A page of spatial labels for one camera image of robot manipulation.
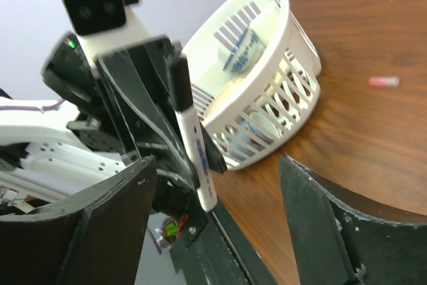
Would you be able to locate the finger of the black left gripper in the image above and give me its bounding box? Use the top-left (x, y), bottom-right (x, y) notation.
top-left (201, 125), bottom-right (228, 174)

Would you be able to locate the white plastic basket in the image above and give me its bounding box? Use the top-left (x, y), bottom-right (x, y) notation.
top-left (183, 0), bottom-right (322, 170)

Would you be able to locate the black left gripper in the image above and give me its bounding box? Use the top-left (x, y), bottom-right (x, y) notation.
top-left (41, 32), bottom-right (199, 188)

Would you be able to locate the beige grey ceramic plate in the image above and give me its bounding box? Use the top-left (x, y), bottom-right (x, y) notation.
top-left (204, 78), bottom-right (246, 117)

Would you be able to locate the white marker with black end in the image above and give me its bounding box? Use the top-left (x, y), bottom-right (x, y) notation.
top-left (175, 106), bottom-right (218, 213)

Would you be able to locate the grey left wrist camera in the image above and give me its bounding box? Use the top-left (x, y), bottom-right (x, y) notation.
top-left (62, 0), bottom-right (149, 66)

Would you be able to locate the blue white porcelain bowl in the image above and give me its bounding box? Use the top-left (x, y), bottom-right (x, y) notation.
top-left (223, 28), bottom-right (266, 76)

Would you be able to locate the small black pen cap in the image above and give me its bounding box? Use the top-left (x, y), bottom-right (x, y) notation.
top-left (167, 57), bottom-right (193, 112)

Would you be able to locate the small pink red cap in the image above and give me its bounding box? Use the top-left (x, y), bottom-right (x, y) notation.
top-left (368, 76), bottom-right (400, 87)

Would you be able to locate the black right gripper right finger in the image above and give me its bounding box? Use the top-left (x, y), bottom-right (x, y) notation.
top-left (279, 154), bottom-right (426, 284)

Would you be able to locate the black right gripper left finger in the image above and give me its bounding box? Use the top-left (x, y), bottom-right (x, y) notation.
top-left (1, 156), bottom-right (157, 284)

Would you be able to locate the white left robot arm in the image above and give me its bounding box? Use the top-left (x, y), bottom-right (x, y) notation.
top-left (1, 32), bottom-right (196, 188)

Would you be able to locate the blue patterned dish in basket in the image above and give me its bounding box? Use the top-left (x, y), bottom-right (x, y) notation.
top-left (226, 114), bottom-right (278, 162)

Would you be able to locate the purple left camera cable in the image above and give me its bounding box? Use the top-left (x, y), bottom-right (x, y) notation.
top-left (0, 97), bottom-right (66, 114)

